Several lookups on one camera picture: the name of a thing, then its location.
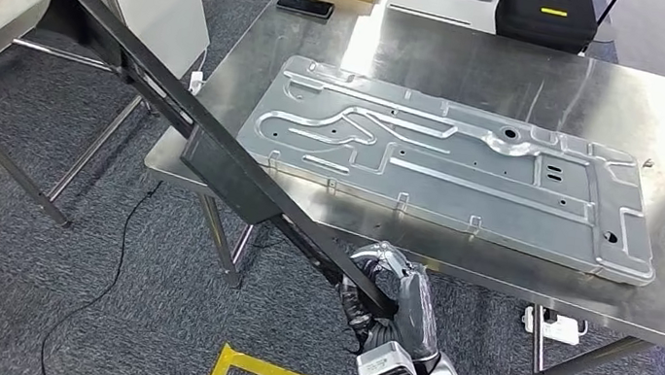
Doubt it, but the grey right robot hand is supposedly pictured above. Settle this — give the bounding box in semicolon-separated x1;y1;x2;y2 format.
331;237;454;366

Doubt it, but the black plastic plate frame part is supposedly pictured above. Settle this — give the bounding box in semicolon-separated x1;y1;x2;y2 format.
0;0;440;322

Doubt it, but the stainless steel workbench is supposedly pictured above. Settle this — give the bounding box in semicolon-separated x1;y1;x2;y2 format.
118;0;665;375

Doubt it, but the stamped grey sheet metal panel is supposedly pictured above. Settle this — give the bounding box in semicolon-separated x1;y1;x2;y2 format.
223;47;665;290

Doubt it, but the white power strip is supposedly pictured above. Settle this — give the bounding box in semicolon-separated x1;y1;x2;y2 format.
518;303;592;349

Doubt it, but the white desk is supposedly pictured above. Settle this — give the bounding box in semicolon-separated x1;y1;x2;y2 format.
281;0;624;62

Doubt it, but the black zip carry case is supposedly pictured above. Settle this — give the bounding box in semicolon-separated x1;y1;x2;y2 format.
490;0;604;57

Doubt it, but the white power adapter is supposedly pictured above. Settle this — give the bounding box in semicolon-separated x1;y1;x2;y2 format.
187;68;208;99

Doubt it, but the black smartphone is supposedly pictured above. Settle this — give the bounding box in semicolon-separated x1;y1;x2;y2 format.
273;0;337;22

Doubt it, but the black pole stand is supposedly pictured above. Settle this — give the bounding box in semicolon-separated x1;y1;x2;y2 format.
592;0;623;29

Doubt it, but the long black floor cable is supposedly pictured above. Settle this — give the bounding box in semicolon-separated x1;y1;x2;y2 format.
35;166;164;375

